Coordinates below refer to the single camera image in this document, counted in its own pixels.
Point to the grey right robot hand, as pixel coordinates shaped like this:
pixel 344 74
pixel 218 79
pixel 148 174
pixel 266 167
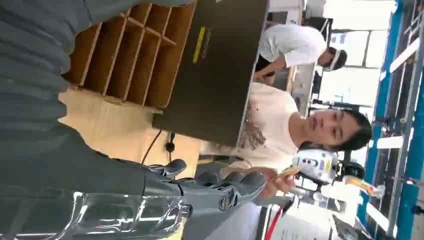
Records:
pixel 82 165

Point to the person's hand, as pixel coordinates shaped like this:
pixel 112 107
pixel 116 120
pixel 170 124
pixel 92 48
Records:
pixel 280 185

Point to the white robot unit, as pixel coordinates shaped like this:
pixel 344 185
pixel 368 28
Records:
pixel 314 164

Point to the clear plastic wrist cover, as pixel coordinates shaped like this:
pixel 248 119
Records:
pixel 99 218

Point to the person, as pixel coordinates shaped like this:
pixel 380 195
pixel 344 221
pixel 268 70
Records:
pixel 271 116

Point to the orange packet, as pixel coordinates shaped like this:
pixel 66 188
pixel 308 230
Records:
pixel 359 185

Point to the wooden card box with slots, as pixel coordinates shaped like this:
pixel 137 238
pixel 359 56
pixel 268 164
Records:
pixel 116 59

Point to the ribbed grey right arm sleeve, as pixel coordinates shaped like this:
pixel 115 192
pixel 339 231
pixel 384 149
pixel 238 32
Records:
pixel 30 66

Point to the dark grey desk panel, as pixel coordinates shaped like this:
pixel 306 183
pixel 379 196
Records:
pixel 215 92

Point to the person wearing headset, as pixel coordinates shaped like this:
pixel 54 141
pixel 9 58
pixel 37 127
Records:
pixel 291 43

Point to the blue metal shelf rack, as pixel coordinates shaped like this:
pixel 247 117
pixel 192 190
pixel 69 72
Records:
pixel 384 82

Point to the yellow label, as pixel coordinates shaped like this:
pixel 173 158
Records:
pixel 199 44

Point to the bright window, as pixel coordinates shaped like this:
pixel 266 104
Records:
pixel 374 49

